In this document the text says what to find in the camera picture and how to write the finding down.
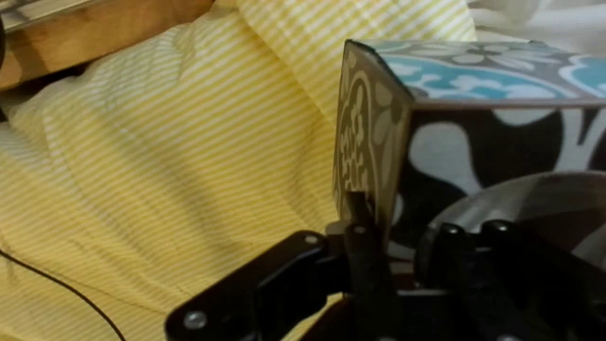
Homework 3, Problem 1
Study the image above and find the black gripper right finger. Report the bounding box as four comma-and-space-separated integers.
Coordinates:
404, 217, 606, 341

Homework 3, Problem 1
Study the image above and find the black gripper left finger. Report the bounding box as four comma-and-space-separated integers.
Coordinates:
165, 187, 402, 341

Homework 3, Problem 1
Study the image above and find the patterned tissue box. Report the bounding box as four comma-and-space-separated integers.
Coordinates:
332, 37, 606, 263

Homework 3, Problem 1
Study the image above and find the wooden bed headboard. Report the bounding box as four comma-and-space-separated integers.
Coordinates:
0, 0, 217, 90

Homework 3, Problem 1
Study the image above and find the pale striped pillow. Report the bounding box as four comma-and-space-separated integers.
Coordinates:
0, 0, 606, 341

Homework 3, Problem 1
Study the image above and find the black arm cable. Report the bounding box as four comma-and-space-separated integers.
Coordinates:
0, 246, 129, 341

